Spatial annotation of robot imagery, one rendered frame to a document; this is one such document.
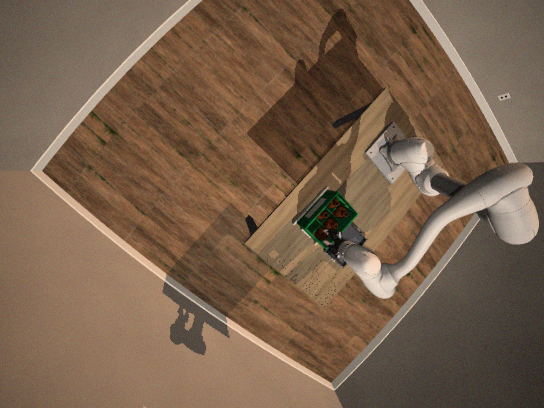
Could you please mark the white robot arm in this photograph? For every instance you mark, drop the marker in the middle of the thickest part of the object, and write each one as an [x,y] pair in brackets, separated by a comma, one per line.
[511,213]

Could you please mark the green bottle crate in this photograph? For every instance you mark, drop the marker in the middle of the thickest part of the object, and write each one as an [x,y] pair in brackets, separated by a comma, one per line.
[309,218]

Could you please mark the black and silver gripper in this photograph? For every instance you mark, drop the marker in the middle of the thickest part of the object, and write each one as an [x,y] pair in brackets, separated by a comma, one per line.
[338,241]

